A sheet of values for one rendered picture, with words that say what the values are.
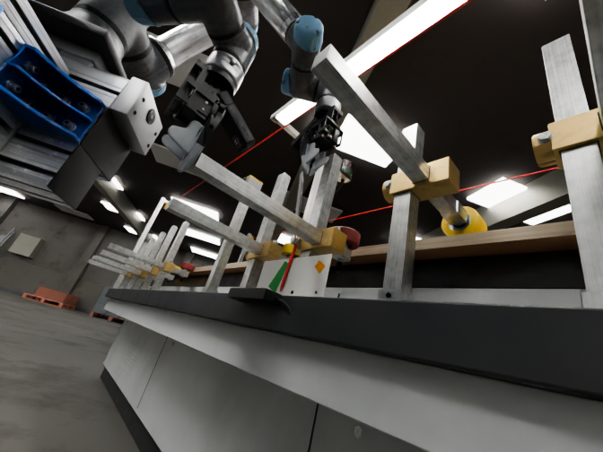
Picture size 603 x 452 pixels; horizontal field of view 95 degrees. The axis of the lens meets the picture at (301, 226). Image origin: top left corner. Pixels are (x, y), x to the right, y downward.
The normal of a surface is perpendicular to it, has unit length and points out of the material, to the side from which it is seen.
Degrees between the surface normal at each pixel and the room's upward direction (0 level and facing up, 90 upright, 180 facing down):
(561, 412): 90
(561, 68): 90
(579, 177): 90
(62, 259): 90
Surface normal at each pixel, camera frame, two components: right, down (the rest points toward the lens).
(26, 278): 0.25, -0.36
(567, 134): -0.71, -0.45
